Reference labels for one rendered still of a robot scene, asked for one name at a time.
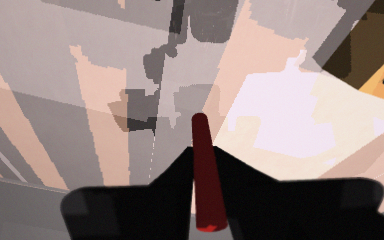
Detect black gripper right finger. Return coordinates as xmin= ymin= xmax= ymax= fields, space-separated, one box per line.
xmin=213 ymin=146 xmax=384 ymax=240

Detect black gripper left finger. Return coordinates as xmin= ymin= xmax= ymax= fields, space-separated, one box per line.
xmin=60 ymin=146 xmax=194 ymax=240

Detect dark red peg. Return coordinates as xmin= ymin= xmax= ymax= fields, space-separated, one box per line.
xmin=192 ymin=113 xmax=228 ymax=232

